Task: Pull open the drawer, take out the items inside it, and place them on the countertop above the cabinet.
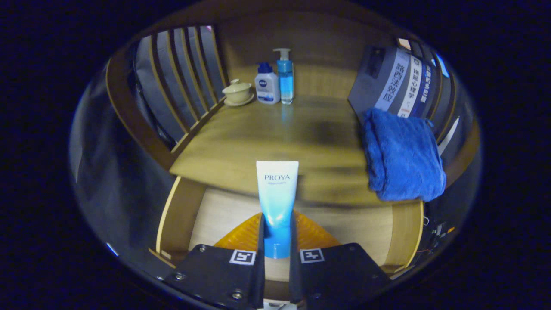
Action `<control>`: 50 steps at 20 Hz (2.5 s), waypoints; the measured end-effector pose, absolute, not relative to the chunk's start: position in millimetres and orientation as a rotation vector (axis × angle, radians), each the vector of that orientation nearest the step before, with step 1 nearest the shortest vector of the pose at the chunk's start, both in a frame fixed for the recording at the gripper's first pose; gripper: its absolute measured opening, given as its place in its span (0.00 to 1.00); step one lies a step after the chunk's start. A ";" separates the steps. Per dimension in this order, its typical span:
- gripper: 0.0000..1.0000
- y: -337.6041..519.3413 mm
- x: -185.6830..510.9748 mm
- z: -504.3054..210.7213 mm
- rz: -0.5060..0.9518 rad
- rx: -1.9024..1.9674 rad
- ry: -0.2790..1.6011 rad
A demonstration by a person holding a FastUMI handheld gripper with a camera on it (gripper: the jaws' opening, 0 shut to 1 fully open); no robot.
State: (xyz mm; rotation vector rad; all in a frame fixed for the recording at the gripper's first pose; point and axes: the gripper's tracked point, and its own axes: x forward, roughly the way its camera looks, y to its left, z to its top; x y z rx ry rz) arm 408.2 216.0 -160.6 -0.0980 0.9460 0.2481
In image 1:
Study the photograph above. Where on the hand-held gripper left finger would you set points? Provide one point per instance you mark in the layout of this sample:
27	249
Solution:
215	275

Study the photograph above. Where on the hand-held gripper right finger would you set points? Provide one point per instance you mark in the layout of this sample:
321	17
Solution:
340	275

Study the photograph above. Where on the blue and white tube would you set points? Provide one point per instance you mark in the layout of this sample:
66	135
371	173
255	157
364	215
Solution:
277	193

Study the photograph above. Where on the wooden countertop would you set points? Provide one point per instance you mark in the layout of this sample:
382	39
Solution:
267	133

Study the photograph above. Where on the wooden cabinet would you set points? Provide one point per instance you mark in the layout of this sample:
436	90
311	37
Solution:
137	129

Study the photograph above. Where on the folded blue towel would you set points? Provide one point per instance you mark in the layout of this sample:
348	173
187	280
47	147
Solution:
402	159

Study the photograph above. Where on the cream lidded teacup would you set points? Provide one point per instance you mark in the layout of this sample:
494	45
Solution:
237	92

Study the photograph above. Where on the white bottle with blue cap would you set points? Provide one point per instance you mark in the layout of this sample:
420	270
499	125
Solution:
267	86

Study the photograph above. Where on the white book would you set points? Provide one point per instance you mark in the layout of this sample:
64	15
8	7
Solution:
411	90

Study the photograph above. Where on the blue pump bottle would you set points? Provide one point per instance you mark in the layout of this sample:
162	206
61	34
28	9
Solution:
285	82

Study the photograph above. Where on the grey book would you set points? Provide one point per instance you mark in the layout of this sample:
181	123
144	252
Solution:
379	77

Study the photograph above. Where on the dark blue book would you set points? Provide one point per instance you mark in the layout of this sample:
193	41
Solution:
426	86

